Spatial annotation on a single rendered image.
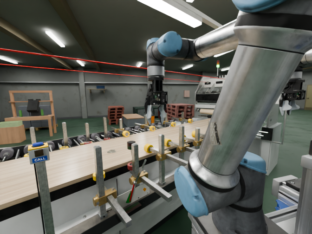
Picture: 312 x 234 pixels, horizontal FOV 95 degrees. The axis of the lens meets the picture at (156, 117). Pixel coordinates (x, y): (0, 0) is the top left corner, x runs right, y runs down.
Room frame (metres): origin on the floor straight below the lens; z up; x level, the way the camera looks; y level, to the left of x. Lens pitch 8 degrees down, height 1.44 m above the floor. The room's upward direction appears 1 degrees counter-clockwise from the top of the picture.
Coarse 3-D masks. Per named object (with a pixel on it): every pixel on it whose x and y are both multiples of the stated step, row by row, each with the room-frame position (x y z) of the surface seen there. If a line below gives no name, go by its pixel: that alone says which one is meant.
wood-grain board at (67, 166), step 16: (176, 128) 2.32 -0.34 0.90; (192, 128) 2.30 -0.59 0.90; (96, 144) 1.57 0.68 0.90; (112, 144) 1.56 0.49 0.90; (144, 144) 1.55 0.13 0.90; (16, 160) 1.19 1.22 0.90; (48, 160) 1.18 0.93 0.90; (64, 160) 1.17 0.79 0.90; (80, 160) 1.17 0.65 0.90; (112, 160) 1.16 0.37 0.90; (128, 160) 1.15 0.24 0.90; (0, 176) 0.93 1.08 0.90; (16, 176) 0.93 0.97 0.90; (32, 176) 0.92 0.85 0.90; (48, 176) 0.92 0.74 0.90; (64, 176) 0.92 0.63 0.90; (80, 176) 0.91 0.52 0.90; (0, 192) 0.76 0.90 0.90; (16, 192) 0.76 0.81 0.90; (32, 192) 0.76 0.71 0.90; (0, 208) 0.66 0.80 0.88
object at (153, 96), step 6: (150, 78) 0.63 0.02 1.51; (156, 78) 0.60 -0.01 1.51; (162, 78) 0.61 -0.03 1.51; (156, 84) 0.63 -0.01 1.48; (156, 90) 0.63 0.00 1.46; (150, 96) 0.61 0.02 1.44; (156, 96) 0.61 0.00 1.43; (162, 96) 0.61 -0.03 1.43; (150, 102) 0.61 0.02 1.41; (156, 102) 0.62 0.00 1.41; (162, 102) 0.61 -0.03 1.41
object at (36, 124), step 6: (18, 108) 6.11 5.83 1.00; (24, 108) 6.16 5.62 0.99; (42, 108) 6.34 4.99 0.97; (48, 108) 6.41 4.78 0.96; (24, 114) 6.16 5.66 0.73; (30, 114) 6.21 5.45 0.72; (48, 114) 6.40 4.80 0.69; (36, 120) 6.26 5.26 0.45; (42, 120) 6.33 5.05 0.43; (24, 126) 6.14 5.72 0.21; (30, 126) 6.20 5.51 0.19; (36, 126) 6.26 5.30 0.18; (42, 126) 6.32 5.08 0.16; (48, 126) 6.38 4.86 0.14
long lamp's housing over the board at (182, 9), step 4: (160, 0) 1.51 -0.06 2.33; (164, 0) 1.52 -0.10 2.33; (168, 0) 1.56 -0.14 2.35; (172, 0) 1.59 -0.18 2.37; (168, 4) 1.56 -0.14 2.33; (172, 4) 1.59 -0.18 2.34; (176, 4) 1.63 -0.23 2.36; (176, 8) 1.64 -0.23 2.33; (180, 8) 1.67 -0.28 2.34; (184, 8) 1.71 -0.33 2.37; (184, 12) 1.72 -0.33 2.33; (188, 12) 1.76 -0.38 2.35; (192, 12) 1.81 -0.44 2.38; (192, 16) 1.81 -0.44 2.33; (196, 16) 1.86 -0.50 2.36; (200, 20) 1.91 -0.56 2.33
